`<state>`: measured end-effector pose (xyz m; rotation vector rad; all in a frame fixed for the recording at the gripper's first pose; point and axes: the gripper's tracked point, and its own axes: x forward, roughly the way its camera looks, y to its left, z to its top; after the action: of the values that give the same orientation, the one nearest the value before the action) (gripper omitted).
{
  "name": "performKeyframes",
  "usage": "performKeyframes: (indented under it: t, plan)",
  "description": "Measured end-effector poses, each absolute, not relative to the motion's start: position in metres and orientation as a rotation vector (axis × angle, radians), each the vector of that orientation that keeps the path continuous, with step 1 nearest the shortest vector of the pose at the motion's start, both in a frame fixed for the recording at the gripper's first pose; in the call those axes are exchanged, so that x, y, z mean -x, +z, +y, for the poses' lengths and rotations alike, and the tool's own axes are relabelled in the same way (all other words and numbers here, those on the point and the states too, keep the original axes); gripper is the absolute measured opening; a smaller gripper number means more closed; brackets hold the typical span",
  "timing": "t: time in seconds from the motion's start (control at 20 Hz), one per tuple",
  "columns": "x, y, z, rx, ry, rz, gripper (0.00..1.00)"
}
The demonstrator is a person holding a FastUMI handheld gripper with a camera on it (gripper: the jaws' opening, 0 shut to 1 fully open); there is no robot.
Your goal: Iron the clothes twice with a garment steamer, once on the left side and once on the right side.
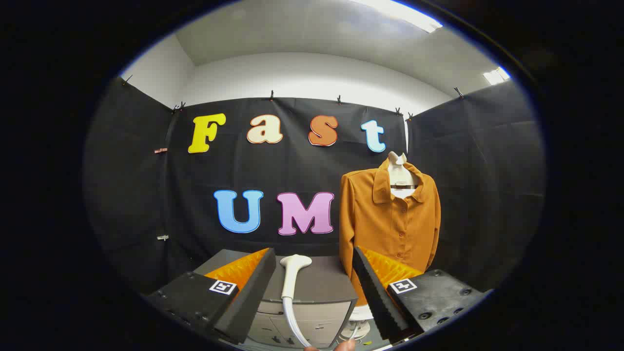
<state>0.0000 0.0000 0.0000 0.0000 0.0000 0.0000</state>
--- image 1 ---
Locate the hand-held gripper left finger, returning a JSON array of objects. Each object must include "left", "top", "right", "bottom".
[{"left": 145, "top": 247, "right": 277, "bottom": 345}]

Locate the black backdrop cloth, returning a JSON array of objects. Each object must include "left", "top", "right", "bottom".
[{"left": 83, "top": 76, "right": 546, "bottom": 312}]

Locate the grey drawer cabinet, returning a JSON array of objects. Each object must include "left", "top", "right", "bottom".
[{"left": 194, "top": 249, "right": 359, "bottom": 350}]

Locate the small ceiling light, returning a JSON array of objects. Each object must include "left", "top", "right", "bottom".
[{"left": 483, "top": 67, "right": 511, "bottom": 86}]

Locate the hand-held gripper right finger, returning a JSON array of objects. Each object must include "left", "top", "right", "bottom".
[{"left": 352, "top": 246, "right": 491, "bottom": 343}]

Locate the white mannequin torso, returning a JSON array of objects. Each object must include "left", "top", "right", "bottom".
[{"left": 347, "top": 151, "right": 421, "bottom": 342}]

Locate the long ceiling light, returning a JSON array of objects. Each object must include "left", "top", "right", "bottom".
[{"left": 351, "top": 0, "right": 443, "bottom": 34}]

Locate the orange button shirt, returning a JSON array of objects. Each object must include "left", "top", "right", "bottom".
[{"left": 339, "top": 158, "right": 442, "bottom": 307}]

